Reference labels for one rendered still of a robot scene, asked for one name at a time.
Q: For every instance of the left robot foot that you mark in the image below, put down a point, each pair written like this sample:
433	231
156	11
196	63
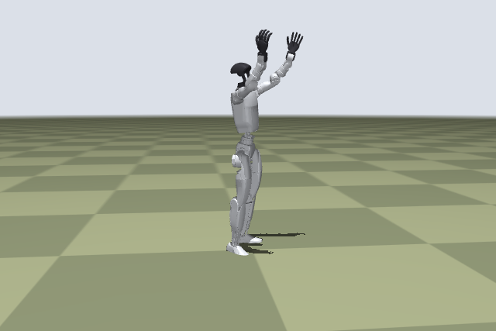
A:
249	239

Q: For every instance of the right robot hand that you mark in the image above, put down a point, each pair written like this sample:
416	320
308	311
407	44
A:
262	43

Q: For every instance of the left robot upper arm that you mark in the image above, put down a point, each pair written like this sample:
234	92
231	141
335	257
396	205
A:
265	86

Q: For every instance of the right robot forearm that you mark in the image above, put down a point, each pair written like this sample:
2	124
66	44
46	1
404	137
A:
257	71

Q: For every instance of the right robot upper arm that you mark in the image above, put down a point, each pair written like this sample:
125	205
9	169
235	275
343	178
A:
241	93

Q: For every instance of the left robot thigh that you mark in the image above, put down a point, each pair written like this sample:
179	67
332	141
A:
256	168

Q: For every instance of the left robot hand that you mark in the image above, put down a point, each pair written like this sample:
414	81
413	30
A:
293	46

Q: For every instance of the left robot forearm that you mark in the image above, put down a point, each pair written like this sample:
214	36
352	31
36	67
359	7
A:
284	67

